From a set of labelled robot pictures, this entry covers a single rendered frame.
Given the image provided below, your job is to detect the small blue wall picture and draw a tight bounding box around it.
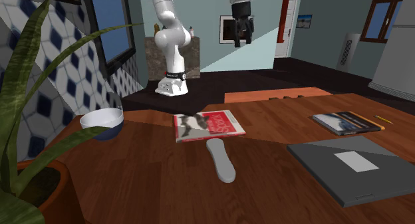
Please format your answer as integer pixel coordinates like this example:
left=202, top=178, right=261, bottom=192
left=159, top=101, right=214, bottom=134
left=295, top=14, right=313, bottom=29

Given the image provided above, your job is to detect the black framed window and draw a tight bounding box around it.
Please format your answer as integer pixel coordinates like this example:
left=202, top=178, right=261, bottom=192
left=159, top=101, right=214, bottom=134
left=80, top=0, right=137, bottom=79

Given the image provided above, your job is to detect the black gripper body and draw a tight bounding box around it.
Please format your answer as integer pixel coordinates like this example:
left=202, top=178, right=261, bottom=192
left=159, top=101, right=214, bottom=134
left=231, top=1, right=253, bottom=23

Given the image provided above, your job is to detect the green plant in terracotta pot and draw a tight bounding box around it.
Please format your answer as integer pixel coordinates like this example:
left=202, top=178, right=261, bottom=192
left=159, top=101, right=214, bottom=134
left=0, top=0, right=144, bottom=224

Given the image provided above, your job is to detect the white and blue bowl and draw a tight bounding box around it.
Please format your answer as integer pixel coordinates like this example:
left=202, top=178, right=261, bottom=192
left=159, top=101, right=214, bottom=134
left=79, top=107, right=124, bottom=142

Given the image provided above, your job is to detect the brown framed window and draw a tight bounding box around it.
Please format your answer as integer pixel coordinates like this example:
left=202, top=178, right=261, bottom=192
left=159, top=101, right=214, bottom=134
left=359, top=0, right=406, bottom=45

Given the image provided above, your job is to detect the grey closed laptop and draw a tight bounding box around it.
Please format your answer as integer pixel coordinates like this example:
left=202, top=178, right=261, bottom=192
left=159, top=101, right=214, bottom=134
left=286, top=135, right=415, bottom=208

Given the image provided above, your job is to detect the red and white book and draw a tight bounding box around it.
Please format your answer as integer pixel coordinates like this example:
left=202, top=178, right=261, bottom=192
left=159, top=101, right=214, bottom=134
left=174, top=110, right=247, bottom=144

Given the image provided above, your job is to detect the dark book with orange spine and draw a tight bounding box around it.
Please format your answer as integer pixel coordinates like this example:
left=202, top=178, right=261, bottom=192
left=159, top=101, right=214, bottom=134
left=312, top=111, right=386, bottom=137

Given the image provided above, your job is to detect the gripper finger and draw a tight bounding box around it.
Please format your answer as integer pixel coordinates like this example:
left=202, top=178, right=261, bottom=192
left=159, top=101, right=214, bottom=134
left=233, top=18, right=244, bottom=49
left=245, top=17, right=255, bottom=45

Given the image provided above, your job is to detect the brown stone cabinet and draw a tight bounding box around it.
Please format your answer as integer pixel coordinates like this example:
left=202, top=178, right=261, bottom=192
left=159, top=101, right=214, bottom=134
left=144, top=22, right=201, bottom=82

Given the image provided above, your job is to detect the white door with red panel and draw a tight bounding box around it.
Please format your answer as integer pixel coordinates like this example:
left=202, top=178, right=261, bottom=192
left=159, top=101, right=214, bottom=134
left=274, top=0, right=299, bottom=59

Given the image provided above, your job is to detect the grey upright appliance with grille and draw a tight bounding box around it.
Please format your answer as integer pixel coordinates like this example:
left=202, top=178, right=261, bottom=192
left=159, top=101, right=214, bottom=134
left=335, top=33, right=362, bottom=74

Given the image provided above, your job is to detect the dark robot stand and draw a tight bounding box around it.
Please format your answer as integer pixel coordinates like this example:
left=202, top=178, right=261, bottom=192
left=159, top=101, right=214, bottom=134
left=120, top=69, right=312, bottom=116

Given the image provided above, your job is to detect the yellow pencil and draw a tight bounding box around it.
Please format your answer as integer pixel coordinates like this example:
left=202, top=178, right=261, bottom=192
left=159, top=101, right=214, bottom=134
left=374, top=114, right=394, bottom=126

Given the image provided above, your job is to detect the grey remote control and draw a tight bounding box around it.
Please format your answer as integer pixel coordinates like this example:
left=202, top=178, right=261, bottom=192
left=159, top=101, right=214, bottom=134
left=206, top=138, right=237, bottom=184

